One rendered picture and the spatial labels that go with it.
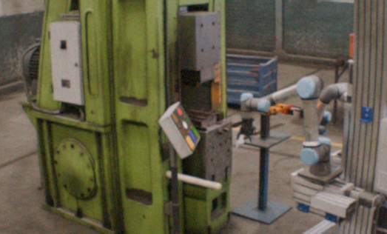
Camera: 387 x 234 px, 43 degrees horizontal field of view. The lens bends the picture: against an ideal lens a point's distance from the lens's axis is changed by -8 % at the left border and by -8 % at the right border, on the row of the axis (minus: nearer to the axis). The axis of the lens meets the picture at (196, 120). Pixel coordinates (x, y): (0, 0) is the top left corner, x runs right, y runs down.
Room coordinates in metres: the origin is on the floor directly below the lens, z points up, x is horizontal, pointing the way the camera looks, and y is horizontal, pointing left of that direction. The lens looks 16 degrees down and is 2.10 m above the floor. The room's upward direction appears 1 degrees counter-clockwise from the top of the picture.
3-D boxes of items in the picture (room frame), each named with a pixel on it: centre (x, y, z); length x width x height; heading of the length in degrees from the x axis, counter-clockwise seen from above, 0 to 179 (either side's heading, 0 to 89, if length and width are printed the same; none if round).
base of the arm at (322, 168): (3.10, -0.80, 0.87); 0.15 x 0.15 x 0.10
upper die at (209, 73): (3.95, 0.08, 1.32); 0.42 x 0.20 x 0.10; 55
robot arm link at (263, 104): (3.26, -0.41, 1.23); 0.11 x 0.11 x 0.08; 51
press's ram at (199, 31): (3.99, 0.05, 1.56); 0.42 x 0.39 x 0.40; 55
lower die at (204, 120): (3.95, 0.08, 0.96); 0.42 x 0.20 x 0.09; 55
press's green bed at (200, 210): (4.00, 0.05, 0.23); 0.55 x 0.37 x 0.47; 55
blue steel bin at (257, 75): (7.99, -0.59, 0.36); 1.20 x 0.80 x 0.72; 64
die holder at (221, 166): (4.00, 0.05, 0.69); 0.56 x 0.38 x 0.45; 55
